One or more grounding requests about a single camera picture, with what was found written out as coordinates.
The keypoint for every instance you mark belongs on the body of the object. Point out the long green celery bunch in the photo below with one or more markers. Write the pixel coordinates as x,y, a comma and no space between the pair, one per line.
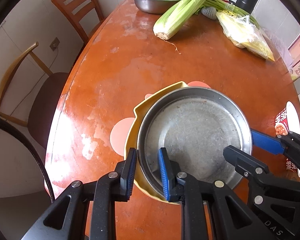
180,12

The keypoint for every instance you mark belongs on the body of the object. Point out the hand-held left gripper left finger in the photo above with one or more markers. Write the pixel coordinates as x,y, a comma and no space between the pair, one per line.
130,170

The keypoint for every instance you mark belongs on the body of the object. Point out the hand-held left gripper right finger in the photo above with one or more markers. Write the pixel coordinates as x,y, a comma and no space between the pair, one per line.
163,172

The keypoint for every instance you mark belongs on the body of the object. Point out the white and red paper bowl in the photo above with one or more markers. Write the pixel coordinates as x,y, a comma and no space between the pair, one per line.
293,168
282,120

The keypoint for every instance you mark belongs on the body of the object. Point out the white foam fruit net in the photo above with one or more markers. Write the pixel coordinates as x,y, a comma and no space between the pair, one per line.
208,13

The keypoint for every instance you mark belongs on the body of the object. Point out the curved-back wooden chair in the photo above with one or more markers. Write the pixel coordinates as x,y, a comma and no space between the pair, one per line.
47,97

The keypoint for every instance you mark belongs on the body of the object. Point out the stainless steel basin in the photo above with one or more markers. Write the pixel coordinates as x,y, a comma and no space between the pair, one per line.
152,2

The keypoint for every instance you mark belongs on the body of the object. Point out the yellow plastic food bag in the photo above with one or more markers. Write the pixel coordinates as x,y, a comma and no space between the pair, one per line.
247,40

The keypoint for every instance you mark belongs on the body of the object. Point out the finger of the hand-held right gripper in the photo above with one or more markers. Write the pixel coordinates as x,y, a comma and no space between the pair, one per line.
267,141
242,160

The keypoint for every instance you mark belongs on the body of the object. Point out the tied green celery bunch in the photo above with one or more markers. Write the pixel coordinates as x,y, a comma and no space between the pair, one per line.
225,5

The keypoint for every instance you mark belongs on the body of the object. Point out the stainless steel plate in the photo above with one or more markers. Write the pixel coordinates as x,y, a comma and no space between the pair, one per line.
202,130

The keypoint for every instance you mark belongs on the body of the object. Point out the yellow shell-shaped plate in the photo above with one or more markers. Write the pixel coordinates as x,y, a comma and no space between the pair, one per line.
131,142

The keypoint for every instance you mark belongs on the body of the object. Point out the wall socket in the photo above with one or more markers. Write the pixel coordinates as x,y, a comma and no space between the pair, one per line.
54,43

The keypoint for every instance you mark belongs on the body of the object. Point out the slatted wooden chair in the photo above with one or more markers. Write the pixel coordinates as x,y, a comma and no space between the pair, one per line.
72,2

